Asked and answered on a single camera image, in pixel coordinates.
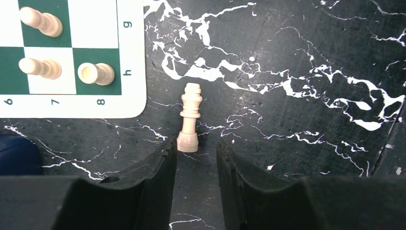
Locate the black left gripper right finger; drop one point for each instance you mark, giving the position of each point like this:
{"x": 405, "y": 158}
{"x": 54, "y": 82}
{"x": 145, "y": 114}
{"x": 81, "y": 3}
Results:
{"x": 253, "y": 199}

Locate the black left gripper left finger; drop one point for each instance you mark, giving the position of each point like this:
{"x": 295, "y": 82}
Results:
{"x": 136, "y": 198}

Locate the light wooden king piece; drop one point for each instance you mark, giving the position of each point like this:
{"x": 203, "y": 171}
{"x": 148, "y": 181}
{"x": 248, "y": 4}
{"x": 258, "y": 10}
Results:
{"x": 187, "y": 140}

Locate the light wooden pawn piece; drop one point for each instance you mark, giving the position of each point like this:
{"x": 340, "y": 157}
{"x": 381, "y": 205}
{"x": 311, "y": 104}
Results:
{"x": 46, "y": 23}
{"x": 45, "y": 68}

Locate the green white chess board mat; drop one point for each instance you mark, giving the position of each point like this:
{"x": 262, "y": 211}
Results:
{"x": 94, "y": 31}

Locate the dark blue tin box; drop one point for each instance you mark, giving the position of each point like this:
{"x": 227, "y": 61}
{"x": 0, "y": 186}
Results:
{"x": 19, "y": 156}

